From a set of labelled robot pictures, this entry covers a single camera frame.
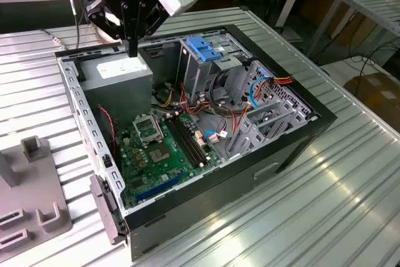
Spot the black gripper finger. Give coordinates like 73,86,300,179
85,0,134,58
132,1,166,58

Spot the light blue data wire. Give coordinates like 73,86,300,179
249,67,274,109

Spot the orange red power wire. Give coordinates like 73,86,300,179
232,74,294,138

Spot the grey metal disk bay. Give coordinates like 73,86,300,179
224,59,319,160

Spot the blue plastic drive latch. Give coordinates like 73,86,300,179
186,37,223,64

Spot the grey power supply unit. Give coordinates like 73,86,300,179
77,51,154,127

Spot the grey metal drive cage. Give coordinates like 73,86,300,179
176,31,253,102

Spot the CPU socket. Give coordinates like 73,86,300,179
132,113,165,148

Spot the black case fan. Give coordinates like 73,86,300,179
95,104,121,168

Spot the metal socket cover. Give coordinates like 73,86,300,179
132,113,165,148

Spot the black RAM slot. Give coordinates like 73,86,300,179
169,117,203,166
164,118,199,168
177,114,210,160
173,116,206,163

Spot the pink board connector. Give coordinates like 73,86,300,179
194,129,208,148

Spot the square silver chipset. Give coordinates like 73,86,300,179
148,144,171,164

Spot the black stand pole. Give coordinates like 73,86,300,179
264,0,294,33

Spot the green motherboard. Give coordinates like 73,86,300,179
117,112,224,210

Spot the blue expansion slot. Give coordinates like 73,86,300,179
134,171,185,204

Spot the grey parts rack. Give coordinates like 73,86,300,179
0,134,73,254

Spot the grey case latch panel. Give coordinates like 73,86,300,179
89,174,129,246

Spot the black open PC case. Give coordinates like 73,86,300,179
54,24,338,261

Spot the metal slat side table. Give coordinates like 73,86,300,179
307,0,400,58

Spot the large brown cardboard box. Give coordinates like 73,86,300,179
343,72,400,118

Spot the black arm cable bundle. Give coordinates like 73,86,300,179
61,0,92,49

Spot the black cable with metal connector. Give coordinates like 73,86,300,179
40,28,68,49

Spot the yellow black wire bundle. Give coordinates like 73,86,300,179
156,87,176,108

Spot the black round cable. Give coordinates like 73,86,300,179
208,69,240,119

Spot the red orange wire bundle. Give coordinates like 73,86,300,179
179,81,216,116

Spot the red black fan wire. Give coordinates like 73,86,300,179
98,106,119,159

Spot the blue wire with pink plug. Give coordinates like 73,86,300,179
203,129,234,145

